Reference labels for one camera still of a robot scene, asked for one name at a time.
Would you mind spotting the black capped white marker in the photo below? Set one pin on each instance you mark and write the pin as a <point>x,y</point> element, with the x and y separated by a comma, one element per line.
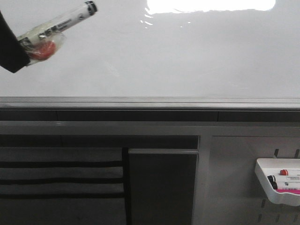
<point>284,182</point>

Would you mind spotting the white whiteboard with aluminium frame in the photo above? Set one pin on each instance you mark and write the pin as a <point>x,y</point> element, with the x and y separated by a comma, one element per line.
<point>190,54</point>

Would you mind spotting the grey metal pegboard stand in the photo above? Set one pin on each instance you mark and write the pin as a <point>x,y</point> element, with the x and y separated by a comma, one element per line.
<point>227,190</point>

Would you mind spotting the dark grey panel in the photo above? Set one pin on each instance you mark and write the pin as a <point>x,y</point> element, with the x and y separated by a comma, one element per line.
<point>162,187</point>

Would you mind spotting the pink marker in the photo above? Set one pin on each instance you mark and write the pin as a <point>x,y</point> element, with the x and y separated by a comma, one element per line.
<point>292,191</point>

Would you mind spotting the white plastic marker tray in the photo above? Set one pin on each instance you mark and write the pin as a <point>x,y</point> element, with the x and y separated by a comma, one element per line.
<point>272,166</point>

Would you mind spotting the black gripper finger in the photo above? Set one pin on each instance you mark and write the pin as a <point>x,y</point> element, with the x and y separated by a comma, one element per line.
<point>12,56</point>

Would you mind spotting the white black whiteboard marker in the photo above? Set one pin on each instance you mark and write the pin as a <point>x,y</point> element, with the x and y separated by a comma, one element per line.
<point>43,41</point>

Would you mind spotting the red capped white marker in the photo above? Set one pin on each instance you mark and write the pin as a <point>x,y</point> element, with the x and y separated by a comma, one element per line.
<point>289,172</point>

